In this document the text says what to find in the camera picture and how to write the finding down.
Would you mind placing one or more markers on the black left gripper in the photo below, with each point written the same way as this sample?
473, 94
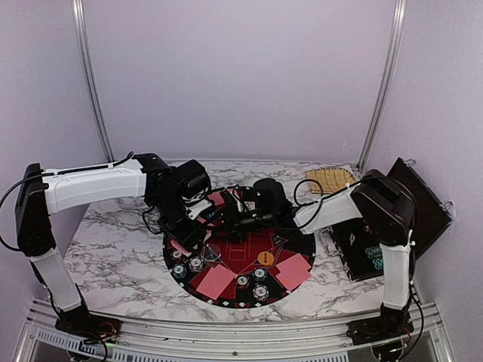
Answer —
188, 237

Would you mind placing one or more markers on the right aluminium frame post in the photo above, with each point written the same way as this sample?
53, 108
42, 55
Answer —
394, 44

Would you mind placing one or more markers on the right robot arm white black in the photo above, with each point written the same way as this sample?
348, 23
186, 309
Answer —
314, 216

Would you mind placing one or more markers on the front aluminium rail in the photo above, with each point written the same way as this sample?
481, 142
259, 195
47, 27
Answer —
319, 339

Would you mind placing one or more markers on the red playing card deck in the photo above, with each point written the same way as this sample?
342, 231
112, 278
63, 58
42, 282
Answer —
180, 248

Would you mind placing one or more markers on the chip stack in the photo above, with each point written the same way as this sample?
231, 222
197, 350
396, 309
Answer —
177, 256
242, 282

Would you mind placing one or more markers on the yellow woven bamboo mat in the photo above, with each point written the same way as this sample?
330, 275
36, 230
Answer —
331, 179

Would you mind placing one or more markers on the face up white card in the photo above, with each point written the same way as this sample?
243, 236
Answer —
250, 205

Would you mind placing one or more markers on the orange big blind button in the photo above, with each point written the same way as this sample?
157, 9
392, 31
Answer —
265, 258

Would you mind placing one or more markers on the black poker set case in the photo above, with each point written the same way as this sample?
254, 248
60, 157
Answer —
394, 207

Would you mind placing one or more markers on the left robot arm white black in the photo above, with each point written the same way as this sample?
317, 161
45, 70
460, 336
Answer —
177, 194

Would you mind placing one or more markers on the teal chip row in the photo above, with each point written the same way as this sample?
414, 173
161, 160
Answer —
378, 263
374, 252

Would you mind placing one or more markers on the teal chip row upper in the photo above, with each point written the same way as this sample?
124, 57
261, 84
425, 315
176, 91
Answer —
374, 252

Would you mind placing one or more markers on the left aluminium frame post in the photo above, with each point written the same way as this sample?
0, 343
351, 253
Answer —
88, 70

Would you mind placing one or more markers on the green chips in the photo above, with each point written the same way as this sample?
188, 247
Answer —
179, 271
259, 274

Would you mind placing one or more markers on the triangular all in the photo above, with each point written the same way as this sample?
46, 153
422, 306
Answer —
278, 240

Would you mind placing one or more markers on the dealt red card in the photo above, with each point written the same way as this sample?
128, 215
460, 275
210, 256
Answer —
292, 276
219, 198
298, 262
213, 284
226, 271

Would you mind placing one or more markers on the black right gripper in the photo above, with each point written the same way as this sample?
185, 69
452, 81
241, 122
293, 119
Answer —
232, 223

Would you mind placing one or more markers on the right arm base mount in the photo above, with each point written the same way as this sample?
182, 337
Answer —
376, 329

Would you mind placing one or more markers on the round red black poker mat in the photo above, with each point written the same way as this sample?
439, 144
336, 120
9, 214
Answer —
241, 258

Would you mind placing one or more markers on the aluminium frame post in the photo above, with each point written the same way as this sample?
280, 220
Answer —
88, 70
394, 44

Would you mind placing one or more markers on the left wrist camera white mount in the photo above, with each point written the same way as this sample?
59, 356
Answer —
195, 210

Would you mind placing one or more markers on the teal chip row lower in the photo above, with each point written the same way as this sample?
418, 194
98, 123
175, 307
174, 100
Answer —
378, 263

